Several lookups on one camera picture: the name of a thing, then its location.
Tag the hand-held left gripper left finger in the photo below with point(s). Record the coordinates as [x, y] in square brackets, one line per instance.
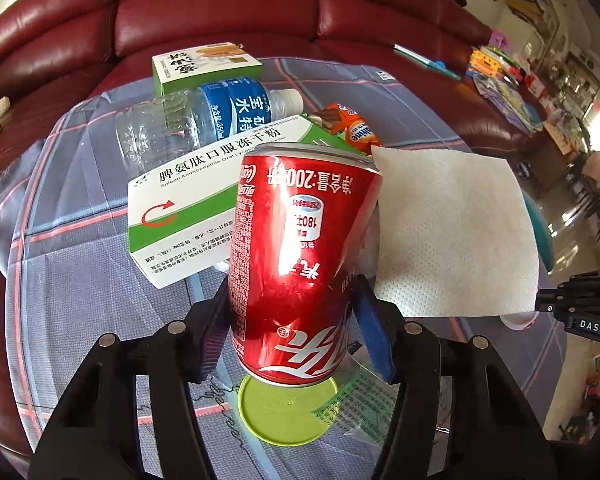
[212, 340]

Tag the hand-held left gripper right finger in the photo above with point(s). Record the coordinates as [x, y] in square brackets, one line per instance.
[375, 330]

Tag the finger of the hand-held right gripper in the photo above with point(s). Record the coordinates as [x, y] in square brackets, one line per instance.
[552, 301]

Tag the teal plastic bucket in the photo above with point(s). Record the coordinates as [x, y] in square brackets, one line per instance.
[540, 235]

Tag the clear printed plastic wrapper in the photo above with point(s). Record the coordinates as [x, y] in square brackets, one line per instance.
[360, 405]

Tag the green plastic lid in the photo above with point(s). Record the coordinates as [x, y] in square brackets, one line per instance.
[275, 415]

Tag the red soda can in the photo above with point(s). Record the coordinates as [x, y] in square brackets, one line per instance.
[290, 240]

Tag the white paper napkin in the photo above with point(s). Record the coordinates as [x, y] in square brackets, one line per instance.
[450, 230]

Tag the large white green medicine box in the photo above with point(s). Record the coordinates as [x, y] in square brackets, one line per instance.
[190, 195]

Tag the orange wafer snack packet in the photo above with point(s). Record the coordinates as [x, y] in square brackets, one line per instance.
[350, 127]

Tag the clear water bottle blue label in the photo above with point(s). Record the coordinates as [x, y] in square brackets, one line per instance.
[230, 110]

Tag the small green biscuit box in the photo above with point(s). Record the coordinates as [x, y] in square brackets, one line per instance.
[205, 67]

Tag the dark wooden chair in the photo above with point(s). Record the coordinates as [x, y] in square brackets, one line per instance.
[592, 200]

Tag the grey plaid cloth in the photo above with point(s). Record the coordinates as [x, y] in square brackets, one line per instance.
[80, 270]

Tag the wooden side cabinet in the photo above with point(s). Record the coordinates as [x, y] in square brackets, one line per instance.
[560, 140]

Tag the pile of colourful books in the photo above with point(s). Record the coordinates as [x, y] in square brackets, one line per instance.
[505, 95]

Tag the small blue round object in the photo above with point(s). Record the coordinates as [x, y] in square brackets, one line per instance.
[438, 64]

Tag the thin teal book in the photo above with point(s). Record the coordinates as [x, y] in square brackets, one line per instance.
[420, 57]

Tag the cardboard box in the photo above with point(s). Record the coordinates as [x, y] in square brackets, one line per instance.
[522, 5]

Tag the beige plush doll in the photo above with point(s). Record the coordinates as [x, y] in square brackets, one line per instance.
[2, 107]

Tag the red leather sofa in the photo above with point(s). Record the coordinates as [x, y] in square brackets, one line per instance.
[205, 5]

